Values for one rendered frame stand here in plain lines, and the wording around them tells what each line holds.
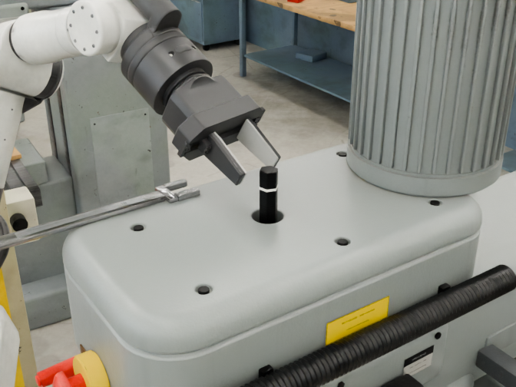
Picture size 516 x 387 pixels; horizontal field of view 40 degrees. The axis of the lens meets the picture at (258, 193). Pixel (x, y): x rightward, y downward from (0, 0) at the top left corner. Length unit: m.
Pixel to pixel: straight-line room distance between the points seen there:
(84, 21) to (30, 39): 0.17
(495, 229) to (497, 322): 0.14
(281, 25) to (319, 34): 0.68
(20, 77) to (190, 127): 0.37
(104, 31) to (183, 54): 0.10
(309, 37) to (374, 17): 6.82
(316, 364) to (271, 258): 0.12
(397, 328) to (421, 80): 0.28
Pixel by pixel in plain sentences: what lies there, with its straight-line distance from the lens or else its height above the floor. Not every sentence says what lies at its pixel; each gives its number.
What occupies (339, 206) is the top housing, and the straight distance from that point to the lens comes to 0.84.
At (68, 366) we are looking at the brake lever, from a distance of 0.91.
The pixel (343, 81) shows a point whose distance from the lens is 6.58.
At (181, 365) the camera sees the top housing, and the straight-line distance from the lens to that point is 0.68.
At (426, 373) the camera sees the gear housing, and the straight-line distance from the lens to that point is 0.98.
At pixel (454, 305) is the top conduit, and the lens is 0.85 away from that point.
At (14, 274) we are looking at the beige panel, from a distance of 2.77.
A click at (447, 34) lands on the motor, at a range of 0.81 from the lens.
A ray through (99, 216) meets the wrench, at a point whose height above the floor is 1.90.
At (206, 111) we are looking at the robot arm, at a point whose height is 2.01.
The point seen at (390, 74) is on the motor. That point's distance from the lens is 0.84.
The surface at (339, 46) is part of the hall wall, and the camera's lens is 7.30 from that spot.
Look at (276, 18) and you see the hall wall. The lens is 8.12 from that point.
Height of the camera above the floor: 2.29
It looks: 27 degrees down
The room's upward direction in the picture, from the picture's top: straight up
